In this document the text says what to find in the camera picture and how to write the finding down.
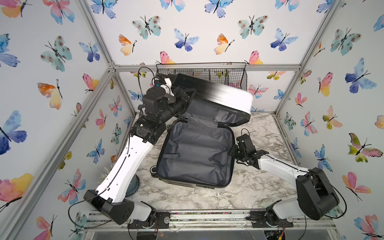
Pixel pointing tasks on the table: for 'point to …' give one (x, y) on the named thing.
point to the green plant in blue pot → (134, 186)
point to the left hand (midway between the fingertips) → (196, 88)
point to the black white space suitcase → (196, 150)
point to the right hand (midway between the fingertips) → (230, 148)
